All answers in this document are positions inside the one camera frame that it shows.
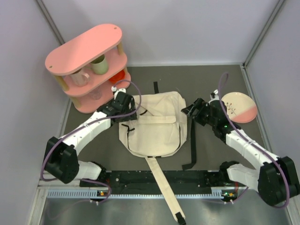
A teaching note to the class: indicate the cream canvas backpack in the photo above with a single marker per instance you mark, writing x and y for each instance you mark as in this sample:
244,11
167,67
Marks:
159,131

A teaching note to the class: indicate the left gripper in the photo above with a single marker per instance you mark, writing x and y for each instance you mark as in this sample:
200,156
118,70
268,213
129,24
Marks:
131,107

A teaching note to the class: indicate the pink cream plate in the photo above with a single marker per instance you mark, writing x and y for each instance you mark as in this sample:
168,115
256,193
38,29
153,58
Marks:
240,107

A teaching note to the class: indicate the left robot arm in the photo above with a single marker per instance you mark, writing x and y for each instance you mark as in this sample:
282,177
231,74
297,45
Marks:
61,154

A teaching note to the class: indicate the orange bowl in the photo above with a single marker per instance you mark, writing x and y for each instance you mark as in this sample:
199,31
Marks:
119,76

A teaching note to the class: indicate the pink three-tier shelf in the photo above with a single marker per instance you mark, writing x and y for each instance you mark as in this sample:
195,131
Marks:
78,53

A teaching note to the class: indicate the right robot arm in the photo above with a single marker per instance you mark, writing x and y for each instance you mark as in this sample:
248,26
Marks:
274,178

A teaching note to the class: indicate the green mug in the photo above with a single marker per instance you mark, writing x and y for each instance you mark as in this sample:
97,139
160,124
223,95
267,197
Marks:
100,65

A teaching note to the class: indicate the clear glass cup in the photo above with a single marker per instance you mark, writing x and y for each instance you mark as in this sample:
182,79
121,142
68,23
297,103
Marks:
96,93

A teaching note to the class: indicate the grey cable duct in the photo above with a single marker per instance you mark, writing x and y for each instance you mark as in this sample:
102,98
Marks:
97,194

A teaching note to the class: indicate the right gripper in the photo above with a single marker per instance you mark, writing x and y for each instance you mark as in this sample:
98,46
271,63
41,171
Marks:
191,109

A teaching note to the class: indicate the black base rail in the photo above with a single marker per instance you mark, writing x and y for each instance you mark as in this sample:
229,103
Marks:
146,183

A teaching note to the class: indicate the pink mug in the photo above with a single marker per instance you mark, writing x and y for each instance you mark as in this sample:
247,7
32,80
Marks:
80,78

